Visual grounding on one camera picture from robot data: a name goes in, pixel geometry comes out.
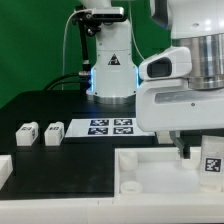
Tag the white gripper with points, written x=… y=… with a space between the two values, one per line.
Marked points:
x=168 y=105

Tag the white square tabletop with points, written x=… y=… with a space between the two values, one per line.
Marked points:
x=157 y=171

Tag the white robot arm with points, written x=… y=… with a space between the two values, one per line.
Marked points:
x=195 y=24

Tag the white sheet with tags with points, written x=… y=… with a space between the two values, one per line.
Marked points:
x=105 y=127

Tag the white left obstacle block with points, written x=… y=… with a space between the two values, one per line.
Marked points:
x=6 y=169

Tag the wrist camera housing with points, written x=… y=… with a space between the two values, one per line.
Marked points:
x=174 y=62

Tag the white front rail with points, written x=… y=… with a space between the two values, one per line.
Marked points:
x=144 y=209

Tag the black camera stand pole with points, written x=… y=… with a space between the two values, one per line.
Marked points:
x=86 y=66

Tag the black camera on stand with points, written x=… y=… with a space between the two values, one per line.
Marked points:
x=108 y=14

